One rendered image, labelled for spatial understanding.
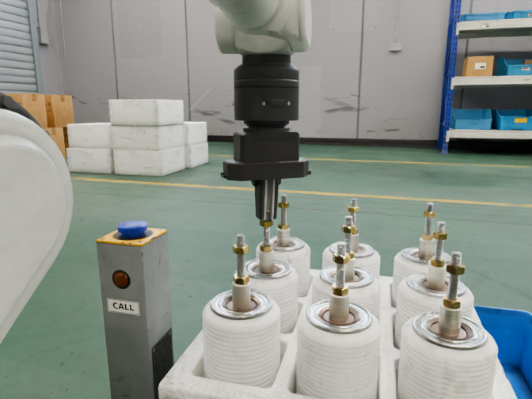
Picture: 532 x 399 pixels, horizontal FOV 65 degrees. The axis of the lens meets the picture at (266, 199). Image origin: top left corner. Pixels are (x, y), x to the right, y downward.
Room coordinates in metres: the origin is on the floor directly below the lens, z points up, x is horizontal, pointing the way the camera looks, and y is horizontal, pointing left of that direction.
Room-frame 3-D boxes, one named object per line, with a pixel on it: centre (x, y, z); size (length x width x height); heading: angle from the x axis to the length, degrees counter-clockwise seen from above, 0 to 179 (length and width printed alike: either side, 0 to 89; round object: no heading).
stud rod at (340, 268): (0.44, -0.08, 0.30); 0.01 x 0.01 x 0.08
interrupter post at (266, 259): (0.58, 0.00, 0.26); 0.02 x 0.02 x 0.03
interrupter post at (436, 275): (0.52, -0.23, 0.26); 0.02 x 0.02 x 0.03
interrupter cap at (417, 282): (0.52, -0.23, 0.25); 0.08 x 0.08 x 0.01
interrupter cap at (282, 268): (0.58, 0.00, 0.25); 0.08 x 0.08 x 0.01
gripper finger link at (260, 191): (0.58, 0.01, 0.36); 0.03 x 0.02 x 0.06; 20
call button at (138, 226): (0.55, 0.19, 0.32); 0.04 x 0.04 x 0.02
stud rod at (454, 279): (0.41, -0.20, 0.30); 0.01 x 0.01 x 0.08
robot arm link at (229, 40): (0.60, 0.01, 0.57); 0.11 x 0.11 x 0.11; 79
